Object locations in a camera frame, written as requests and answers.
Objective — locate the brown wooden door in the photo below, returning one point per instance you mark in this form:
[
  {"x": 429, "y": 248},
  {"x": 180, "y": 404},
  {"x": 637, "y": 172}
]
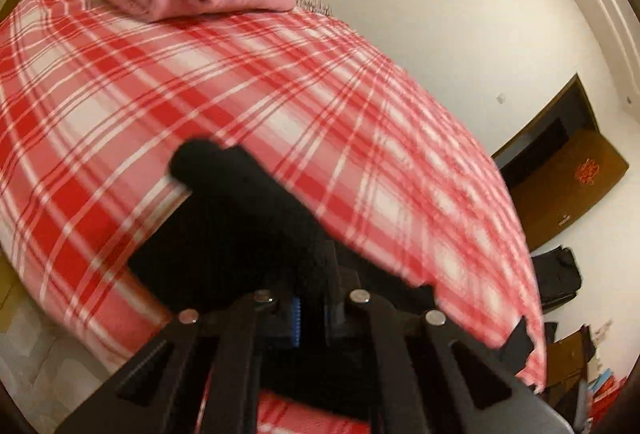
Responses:
[{"x": 559, "y": 166}]

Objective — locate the clutter boxes by wall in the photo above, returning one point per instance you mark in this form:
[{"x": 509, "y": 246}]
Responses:
[{"x": 579, "y": 387}]

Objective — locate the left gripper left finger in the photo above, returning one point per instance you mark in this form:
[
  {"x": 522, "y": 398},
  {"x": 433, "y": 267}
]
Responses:
[{"x": 200, "y": 374}]

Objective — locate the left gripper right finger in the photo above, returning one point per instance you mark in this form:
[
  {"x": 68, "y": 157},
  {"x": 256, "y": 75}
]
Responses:
[{"x": 406, "y": 373}]

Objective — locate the black pants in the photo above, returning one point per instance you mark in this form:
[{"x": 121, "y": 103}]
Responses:
[{"x": 239, "y": 232}]

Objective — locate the red plaid bed sheet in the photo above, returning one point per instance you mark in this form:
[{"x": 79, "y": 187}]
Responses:
[{"x": 94, "y": 104}]

